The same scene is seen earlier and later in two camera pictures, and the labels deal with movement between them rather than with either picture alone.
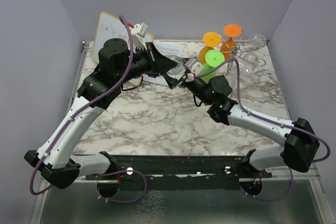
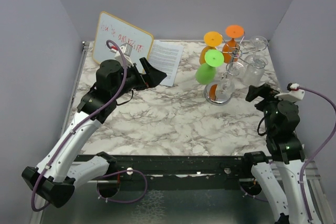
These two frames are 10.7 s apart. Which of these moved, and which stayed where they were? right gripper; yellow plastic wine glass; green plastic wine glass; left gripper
Moved: right gripper; left gripper
Stayed: green plastic wine glass; yellow plastic wine glass
